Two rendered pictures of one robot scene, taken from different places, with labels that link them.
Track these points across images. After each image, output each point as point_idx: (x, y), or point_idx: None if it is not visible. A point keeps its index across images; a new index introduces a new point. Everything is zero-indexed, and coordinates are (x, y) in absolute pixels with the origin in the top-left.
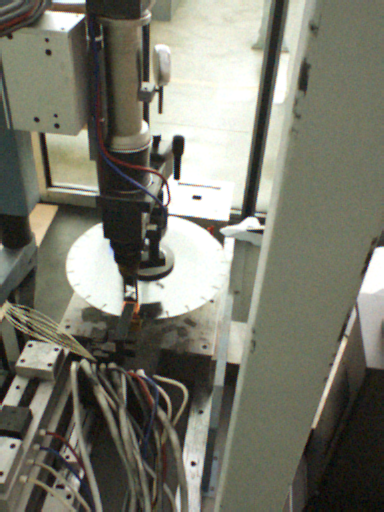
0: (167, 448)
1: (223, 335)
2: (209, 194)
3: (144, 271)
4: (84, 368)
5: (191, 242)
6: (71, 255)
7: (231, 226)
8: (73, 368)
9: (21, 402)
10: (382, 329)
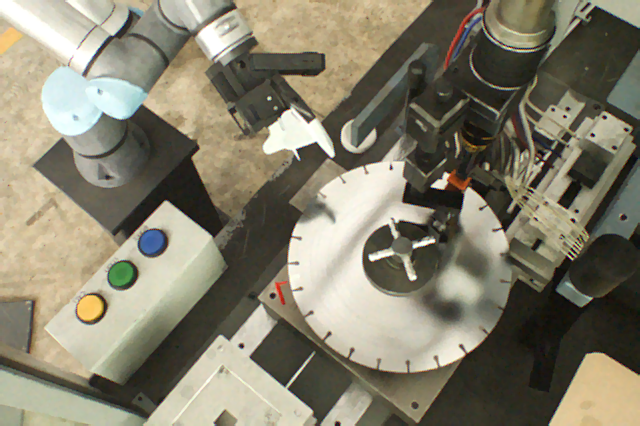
0: None
1: (392, 84)
2: (199, 420)
3: (416, 232)
4: (520, 158)
5: (324, 267)
6: (496, 313)
7: (322, 142)
8: (531, 163)
9: (575, 192)
10: (140, 170)
